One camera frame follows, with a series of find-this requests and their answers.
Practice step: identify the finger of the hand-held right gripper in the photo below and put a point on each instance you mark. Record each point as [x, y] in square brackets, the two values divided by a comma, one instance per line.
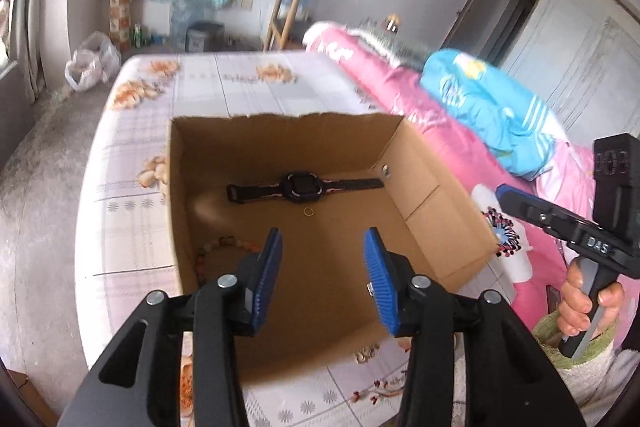
[530, 207]

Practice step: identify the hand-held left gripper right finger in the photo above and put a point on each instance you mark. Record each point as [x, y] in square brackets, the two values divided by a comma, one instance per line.
[380, 282]

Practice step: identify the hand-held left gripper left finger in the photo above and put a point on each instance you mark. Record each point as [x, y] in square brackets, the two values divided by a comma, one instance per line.
[267, 277]

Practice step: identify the pink and black wristwatch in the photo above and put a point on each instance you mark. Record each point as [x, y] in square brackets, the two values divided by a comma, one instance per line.
[295, 184]

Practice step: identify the brown cardboard box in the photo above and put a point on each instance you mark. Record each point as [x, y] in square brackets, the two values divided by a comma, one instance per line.
[425, 187]

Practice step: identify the person's right forearm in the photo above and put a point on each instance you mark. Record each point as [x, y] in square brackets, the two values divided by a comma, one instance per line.
[590, 382]

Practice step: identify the person's right hand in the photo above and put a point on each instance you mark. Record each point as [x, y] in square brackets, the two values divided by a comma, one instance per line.
[572, 307]

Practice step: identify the dark flat device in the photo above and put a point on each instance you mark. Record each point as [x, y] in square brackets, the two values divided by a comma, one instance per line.
[553, 299]

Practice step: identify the blue patterned quilt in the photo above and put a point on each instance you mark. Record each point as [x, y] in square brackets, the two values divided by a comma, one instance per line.
[485, 107]

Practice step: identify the white wardrobe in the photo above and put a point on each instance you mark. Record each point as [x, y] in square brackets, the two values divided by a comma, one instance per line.
[575, 47]

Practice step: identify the pink floral blanket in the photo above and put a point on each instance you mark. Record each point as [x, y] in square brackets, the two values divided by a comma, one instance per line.
[400, 92]

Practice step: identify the floral plaid tablecloth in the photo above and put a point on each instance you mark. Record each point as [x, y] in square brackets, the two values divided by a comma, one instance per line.
[125, 157]

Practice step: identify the grey lace pillow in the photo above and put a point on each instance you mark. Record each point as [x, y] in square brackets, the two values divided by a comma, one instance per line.
[395, 47]

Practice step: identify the brown door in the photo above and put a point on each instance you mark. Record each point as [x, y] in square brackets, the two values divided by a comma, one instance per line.
[475, 2]

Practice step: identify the small yellow capped figurine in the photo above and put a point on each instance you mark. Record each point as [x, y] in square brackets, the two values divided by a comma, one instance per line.
[391, 23]

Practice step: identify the wooden stool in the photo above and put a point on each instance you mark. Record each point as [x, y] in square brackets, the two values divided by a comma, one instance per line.
[280, 17]

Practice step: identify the clear water jug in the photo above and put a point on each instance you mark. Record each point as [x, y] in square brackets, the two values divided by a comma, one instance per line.
[185, 24]

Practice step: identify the green bottle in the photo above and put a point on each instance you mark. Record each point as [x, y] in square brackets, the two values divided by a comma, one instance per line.
[136, 36]

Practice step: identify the white plastic bag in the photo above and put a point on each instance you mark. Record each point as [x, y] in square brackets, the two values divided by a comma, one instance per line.
[92, 62]

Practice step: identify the dark low cabinet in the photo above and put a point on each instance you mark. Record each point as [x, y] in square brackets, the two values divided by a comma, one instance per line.
[15, 117]

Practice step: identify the orange checked paper roll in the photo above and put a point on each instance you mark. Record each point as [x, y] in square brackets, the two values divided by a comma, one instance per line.
[122, 2]

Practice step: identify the grey curtain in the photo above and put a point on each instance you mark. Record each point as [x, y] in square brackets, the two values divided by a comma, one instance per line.
[30, 32]

